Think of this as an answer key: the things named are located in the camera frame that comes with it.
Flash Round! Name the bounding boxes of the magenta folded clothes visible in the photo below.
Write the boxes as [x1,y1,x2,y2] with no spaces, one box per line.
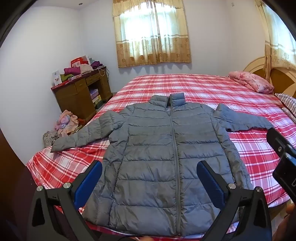
[63,67,80,76]

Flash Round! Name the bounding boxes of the red plaid bed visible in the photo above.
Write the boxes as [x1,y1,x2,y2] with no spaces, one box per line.
[26,74,296,237]

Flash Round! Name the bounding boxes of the pink floral quilt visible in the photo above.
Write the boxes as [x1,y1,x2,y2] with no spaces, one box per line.
[228,71,275,94]

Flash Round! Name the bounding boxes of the red cardboard box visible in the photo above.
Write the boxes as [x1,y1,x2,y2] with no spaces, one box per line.
[70,55,90,68]

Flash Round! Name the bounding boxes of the stack of flat boxes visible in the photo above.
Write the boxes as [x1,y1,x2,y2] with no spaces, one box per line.
[90,89,102,105]

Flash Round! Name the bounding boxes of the beige patterned window curtain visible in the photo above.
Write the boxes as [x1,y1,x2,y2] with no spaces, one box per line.
[112,0,192,68]
[254,0,296,81]

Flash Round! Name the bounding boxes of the grey puffer jacket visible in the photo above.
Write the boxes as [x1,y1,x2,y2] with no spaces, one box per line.
[50,92,274,239]

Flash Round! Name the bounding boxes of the wooden headboard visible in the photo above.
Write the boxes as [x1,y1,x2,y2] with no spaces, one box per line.
[242,57,296,98]

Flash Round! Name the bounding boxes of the grey floral cloth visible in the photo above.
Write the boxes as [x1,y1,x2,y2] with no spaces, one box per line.
[43,131,60,148]

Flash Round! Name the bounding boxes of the brown wooden desk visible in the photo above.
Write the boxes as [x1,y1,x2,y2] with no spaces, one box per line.
[51,66,113,124]

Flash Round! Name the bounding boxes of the pink clothes pile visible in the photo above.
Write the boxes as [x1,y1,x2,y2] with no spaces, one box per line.
[55,110,85,136]

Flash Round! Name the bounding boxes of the striped pillow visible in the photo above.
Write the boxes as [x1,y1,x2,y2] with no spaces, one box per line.
[274,93,296,116]

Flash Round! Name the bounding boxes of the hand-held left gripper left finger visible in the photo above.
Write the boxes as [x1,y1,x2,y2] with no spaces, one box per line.
[30,160,103,241]

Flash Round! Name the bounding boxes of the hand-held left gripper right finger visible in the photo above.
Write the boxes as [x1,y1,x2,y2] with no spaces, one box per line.
[196,160,272,241]

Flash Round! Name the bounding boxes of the pale pink folded cloth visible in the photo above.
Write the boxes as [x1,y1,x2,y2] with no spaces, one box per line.
[78,64,94,74]

